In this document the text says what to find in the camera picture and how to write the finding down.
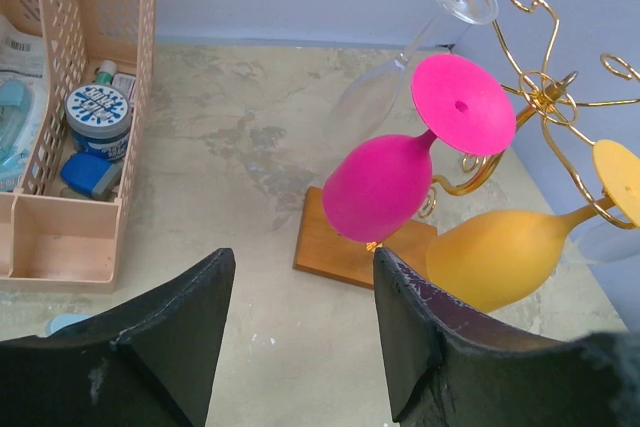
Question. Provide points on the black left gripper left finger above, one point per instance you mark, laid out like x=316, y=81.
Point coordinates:
x=150, y=361

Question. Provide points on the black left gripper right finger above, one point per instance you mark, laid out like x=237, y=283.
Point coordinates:
x=447, y=364

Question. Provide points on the yellow plastic wine glass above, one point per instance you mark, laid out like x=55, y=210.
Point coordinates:
x=500, y=257

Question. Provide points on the pink plastic wine glass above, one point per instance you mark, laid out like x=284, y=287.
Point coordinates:
x=382, y=183

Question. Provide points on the clear wine glass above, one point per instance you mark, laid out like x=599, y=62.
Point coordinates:
x=364, y=106

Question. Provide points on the wooden rack base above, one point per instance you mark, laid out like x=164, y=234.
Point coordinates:
x=322, y=251

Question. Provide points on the light blue correction tape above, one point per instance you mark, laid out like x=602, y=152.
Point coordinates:
x=62, y=321

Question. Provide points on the round blue patterned tin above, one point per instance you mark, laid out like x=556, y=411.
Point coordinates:
x=100, y=119

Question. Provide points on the blue toothbrush package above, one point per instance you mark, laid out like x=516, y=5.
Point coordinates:
x=24, y=94

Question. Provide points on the peach plastic file organizer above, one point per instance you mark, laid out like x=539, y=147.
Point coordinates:
x=63, y=224

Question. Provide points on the gold wire glass rack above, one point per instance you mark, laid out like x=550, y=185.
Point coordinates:
x=550, y=99

